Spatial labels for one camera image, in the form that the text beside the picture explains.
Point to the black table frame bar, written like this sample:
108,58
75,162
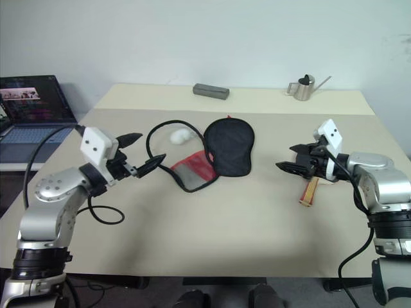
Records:
224,281

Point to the silver metal watering can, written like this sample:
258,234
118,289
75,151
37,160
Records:
303,90

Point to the black and red paddle case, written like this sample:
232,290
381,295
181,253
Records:
229,147

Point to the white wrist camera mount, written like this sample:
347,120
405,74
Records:
96,142
332,134

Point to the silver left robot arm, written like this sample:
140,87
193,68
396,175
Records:
48,205

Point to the grey rectangular box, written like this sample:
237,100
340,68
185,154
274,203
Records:
211,90

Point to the open laptop computer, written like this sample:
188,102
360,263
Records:
32,102

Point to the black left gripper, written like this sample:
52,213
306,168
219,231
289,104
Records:
118,167

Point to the white ball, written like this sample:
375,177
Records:
180,136

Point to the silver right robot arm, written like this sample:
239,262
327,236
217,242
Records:
382,189

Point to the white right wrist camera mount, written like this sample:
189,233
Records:
332,134

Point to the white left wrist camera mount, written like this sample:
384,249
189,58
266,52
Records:
96,142

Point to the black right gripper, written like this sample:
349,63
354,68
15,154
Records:
313,160

